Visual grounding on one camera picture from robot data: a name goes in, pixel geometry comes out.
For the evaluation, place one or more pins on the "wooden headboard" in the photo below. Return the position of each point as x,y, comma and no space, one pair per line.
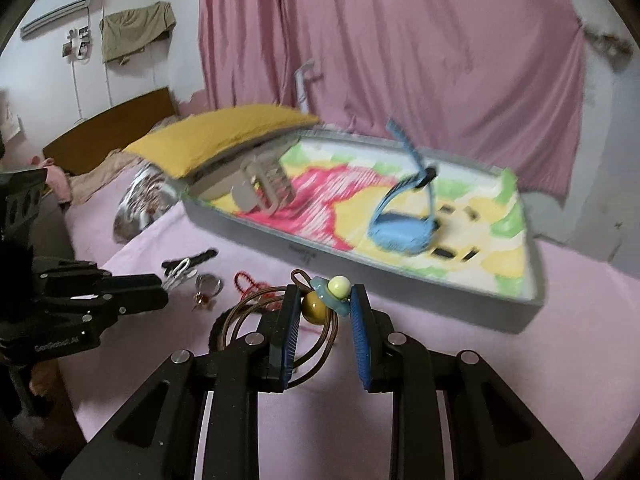
110,127

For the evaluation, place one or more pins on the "pink curtain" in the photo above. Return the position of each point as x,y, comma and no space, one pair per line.
400,50

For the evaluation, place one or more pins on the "white clip-on stand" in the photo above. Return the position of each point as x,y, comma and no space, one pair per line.
301,85

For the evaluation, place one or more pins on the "grey shallow box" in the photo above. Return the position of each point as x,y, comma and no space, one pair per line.
250,225

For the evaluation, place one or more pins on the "colourful floral cloth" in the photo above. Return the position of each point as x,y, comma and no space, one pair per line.
320,200

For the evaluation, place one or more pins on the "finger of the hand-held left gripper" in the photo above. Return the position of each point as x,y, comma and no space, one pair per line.
142,301
135,281

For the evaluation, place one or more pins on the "white hair clip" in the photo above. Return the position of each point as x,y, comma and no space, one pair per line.
179,272

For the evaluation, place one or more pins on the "silver floral pillow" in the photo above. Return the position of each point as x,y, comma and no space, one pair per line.
145,200

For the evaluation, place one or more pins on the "yellow pillow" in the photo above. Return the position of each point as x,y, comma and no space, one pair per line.
220,132

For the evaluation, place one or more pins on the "black hair clip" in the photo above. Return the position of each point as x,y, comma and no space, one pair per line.
200,256

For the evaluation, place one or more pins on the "beige crumpled cloth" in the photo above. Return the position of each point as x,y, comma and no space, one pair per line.
100,175

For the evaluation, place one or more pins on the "pink bed sheet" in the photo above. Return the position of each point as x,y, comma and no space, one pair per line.
500,385

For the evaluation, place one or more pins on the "person's left hand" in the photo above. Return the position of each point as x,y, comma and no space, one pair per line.
44,377

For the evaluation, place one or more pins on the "olive hanging cloth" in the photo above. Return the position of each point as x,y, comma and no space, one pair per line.
132,27

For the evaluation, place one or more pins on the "white air conditioner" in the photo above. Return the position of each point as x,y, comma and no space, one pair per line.
57,12

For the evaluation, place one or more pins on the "pink crumpled cloth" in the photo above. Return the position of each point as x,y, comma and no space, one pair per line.
55,180

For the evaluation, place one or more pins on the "clear plastic hair claw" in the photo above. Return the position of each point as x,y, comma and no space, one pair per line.
262,185

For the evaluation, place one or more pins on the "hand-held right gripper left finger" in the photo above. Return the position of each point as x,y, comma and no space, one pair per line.
287,345

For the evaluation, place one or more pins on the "wall socket with plugs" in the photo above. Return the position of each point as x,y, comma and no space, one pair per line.
80,42

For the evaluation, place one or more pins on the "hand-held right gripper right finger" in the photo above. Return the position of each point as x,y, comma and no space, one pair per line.
360,345

